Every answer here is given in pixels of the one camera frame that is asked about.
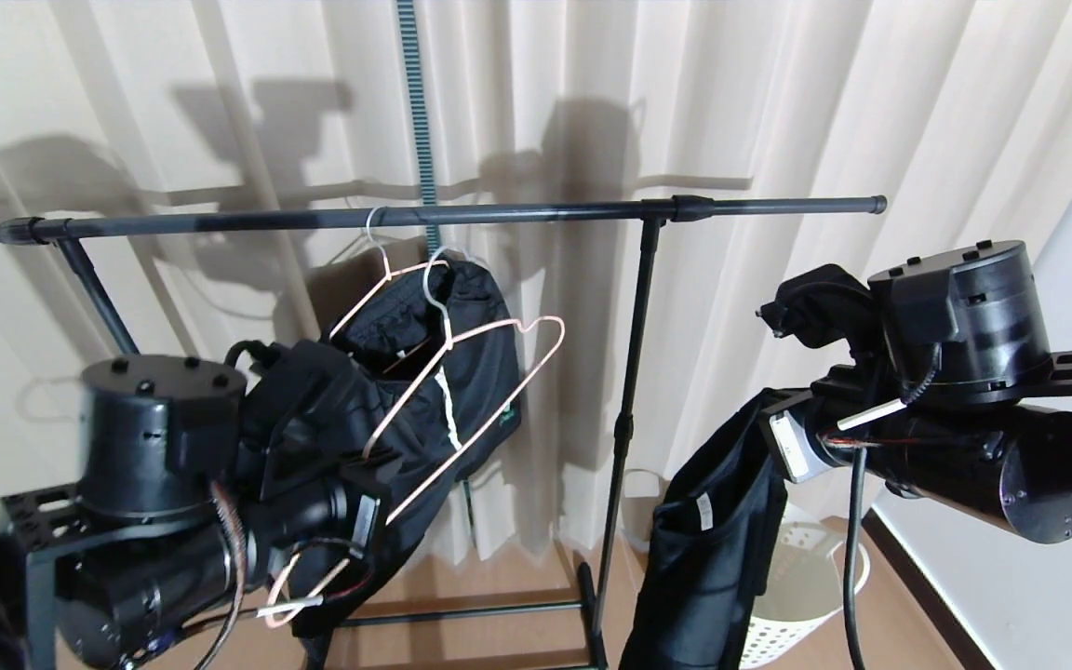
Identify pink clothes hanger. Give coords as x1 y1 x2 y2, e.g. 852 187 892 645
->
261 247 567 629
329 207 451 373

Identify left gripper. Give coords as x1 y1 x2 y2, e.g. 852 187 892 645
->
57 479 381 666

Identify white curtain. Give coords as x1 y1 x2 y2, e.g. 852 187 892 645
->
0 0 1072 569

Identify black shorts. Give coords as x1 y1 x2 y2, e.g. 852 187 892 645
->
289 261 523 638

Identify white laundry basket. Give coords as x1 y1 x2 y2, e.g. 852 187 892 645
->
736 502 872 669

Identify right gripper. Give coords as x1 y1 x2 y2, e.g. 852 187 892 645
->
764 405 1072 545

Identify black garment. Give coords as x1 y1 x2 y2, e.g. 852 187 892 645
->
620 391 790 670

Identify black clothes rack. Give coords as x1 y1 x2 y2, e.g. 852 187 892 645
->
0 194 888 670

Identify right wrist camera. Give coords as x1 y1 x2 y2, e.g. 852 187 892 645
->
757 265 881 350

